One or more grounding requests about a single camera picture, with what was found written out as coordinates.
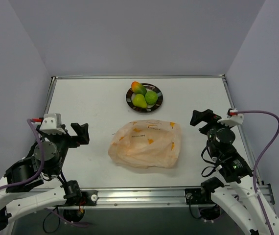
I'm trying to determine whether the translucent orange plastic bag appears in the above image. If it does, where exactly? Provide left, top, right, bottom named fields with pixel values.
left=108, top=119, right=182, bottom=168

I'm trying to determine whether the small green fake lime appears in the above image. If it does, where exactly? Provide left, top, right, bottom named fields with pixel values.
left=145, top=91, right=158, bottom=105

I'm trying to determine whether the green fake pear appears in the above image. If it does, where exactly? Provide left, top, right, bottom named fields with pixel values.
left=132, top=94, right=147, bottom=109

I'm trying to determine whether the orange green fake mango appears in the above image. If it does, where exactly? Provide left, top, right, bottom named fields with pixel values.
left=131, top=81, right=147, bottom=95

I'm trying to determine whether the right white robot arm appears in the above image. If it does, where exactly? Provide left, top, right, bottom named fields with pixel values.
left=190, top=109, right=279, bottom=235

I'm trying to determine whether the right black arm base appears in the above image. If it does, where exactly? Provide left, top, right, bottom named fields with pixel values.
left=185, top=177, right=224, bottom=223

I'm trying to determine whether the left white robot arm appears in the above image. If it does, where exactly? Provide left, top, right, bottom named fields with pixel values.
left=0, top=119, right=90, bottom=231

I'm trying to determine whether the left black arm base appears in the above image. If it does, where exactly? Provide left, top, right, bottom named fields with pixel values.
left=61, top=180, right=98, bottom=222

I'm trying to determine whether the brown rimmed ceramic plate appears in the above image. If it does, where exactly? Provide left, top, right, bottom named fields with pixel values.
left=125, top=81, right=163, bottom=113

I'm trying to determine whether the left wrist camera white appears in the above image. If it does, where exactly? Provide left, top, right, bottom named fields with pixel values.
left=39, top=113, right=66, bottom=135

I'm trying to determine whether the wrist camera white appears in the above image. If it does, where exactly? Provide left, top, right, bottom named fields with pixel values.
left=39, top=113, right=66, bottom=135
left=217, top=109, right=244, bottom=128

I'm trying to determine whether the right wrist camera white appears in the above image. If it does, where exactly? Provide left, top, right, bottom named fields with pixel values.
left=217, top=109, right=244, bottom=128

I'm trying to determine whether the aluminium front rail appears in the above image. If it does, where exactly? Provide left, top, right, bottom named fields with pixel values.
left=9, top=185, right=275, bottom=209

